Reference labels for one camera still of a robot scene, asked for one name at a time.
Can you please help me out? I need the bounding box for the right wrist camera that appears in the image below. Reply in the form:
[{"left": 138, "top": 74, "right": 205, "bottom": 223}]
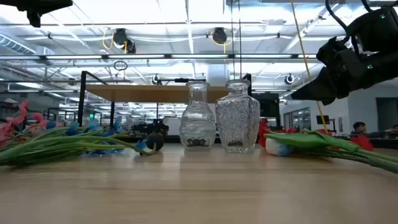
[{"left": 317, "top": 36, "right": 346, "bottom": 65}]

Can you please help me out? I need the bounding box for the cut-pattern glass vase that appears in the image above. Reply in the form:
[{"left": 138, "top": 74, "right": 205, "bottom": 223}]
[{"left": 215, "top": 79, "right": 261, "bottom": 154}]

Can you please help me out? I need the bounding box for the red artificial flower spray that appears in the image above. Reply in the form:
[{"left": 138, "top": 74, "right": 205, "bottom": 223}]
[{"left": 257, "top": 118, "right": 398, "bottom": 174}]

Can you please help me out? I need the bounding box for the yellow hanging cable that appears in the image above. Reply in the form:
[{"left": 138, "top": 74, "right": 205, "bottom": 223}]
[{"left": 290, "top": 0, "right": 329, "bottom": 133}]

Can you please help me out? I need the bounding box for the black artificial tulip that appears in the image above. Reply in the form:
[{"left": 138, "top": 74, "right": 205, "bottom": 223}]
[{"left": 93, "top": 133, "right": 165, "bottom": 157}]

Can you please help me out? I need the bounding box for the pink artificial flower spray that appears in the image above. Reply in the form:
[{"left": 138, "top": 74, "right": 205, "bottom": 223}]
[{"left": 0, "top": 99, "right": 103, "bottom": 167}]

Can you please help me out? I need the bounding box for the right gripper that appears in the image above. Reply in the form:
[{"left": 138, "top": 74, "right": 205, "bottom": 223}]
[{"left": 290, "top": 51, "right": 398, "bottom": 106}]

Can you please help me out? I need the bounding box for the wooden shelf with black legs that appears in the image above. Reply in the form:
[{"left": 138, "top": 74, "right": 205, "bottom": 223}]
[{"left": 77, "top": 70, "right": 253, "bottom": 130}]

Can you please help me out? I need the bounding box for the black monitor screen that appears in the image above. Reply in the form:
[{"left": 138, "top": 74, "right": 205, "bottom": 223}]
[{"left": 251, "top": 92, "right": 280, "bottom": 118}]

